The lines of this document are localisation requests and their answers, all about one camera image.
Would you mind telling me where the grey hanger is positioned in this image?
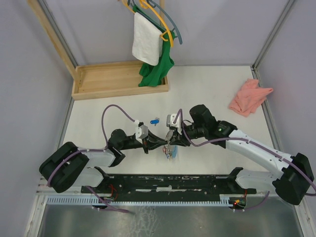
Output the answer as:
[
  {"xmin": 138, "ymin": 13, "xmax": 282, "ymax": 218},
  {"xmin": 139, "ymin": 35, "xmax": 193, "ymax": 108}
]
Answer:
[{"xmin": 128, "ymin": 0, "xmax": 184, "ymax": 45}]

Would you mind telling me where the white slotted cable duct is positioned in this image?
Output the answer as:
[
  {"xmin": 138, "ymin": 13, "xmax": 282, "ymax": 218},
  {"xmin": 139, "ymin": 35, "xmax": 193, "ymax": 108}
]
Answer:
[{"xmin": 45, "ymin": 194, "xmax": 235, "ymax": 205}]

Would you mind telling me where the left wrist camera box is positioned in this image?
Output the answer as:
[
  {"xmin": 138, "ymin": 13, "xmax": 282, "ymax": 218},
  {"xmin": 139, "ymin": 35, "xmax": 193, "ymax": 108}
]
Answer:
[{"xmin": 135, "ymin": 122, "xmax": 149, "ymax": 144}]

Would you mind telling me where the yellow hanger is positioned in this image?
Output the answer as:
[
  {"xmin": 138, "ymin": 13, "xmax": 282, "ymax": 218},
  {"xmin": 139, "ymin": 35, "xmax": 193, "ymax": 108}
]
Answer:
[{"xmin": 120, "ymin": 0, "xmax": 175, "ymax": 47}]

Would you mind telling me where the pink cloth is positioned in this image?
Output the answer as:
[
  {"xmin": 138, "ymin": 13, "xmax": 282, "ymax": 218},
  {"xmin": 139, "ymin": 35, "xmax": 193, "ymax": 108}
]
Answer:
[{"xmin": 229, "ymin": 79, "xmax": 274, "ymax": 117}]

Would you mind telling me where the wooden tray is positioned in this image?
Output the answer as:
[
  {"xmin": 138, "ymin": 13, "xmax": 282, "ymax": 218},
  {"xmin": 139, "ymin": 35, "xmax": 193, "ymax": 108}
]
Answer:
[{"xmin": 72, "ymin": 61, "xmax": 169, "ymax": 100}]

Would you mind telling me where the wooden rack post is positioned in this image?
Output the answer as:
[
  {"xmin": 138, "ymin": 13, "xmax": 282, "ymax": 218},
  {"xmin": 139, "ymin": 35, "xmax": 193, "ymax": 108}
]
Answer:
[{"xmin": 27, "ymin": 0, "xmax": 82, "ymax": 87}]

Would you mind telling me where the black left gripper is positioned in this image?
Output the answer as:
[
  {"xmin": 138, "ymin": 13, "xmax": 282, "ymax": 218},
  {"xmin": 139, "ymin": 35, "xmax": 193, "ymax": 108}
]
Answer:
[{"xmin": 119, "ymin": 129, "xmax": 167, "ymax": 154}]

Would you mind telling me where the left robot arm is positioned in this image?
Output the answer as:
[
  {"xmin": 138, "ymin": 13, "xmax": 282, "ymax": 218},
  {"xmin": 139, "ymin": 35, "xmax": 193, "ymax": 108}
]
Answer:
[{"xmin": 39, "ymin": 125, "xmax": 167, "ymax": 193}]

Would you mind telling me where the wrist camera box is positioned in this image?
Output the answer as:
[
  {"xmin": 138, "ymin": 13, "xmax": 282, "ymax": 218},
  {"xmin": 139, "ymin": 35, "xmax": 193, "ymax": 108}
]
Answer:
[
  {"xmin": 135, "ymin": 122, "xmax": 149, "ymax": 144},
  {"xmin": 166, "ymin": 112, "xmax": 183, "ymax": 135}
]

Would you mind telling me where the white towel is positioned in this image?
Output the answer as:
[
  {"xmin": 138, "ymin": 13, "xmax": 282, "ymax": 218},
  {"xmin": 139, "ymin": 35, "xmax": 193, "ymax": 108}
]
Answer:
[{"xmin": 132, "ymin": 12, "xmax": 163, "ymax": 66}]

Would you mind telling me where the green hanger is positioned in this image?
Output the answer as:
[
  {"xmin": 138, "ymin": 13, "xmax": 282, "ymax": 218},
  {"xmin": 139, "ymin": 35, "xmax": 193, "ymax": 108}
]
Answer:
[{"xmin": 133, "ymin": 5, "xmax": 166, "ymax": 33}]

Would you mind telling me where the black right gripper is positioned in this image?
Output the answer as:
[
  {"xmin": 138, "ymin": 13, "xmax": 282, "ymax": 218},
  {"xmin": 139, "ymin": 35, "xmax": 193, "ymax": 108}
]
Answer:
[{"xmin": 169, "ymin": 121, "xmax": 207, "ymax": 147}]

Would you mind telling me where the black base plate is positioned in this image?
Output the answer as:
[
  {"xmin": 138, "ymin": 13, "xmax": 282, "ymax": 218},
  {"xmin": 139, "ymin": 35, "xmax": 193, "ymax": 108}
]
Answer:
[{"xmin": 93, "ymin": 174, "xmax": 257, "ymax": 202}]

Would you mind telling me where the green garment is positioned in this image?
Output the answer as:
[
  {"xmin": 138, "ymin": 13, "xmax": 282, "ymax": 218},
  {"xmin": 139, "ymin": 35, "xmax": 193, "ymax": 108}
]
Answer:
[{"xmin": 132, "ymin": 5, "xmax": 178, "ymax": 88}]

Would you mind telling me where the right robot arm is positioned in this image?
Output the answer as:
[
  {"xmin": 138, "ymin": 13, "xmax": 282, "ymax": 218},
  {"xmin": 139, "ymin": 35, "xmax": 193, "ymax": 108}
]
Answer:
[{"xmin": 166, "ymin": 104, "xmax": 316, "ymax": 205}]

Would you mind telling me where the key with red tag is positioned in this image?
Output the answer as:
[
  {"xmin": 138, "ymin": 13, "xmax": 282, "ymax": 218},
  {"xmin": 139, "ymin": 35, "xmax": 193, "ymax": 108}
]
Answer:
[{"xmin": 162, "ymin": 146, "xmax": 168, "ymax": 154}]

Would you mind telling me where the key with blue tag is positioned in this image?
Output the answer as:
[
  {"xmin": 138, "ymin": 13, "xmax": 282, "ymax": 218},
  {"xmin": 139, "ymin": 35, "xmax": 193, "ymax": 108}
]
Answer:
[{"xmin": 150, "ymin": 118, "xmax": 159, "ymax": 126}]

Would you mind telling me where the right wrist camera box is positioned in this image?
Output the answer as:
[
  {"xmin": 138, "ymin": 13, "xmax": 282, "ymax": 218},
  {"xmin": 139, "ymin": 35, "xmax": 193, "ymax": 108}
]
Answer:
[{"xmin": 166, "ymin": 112, "xmax": 183, "ymax": 135}]

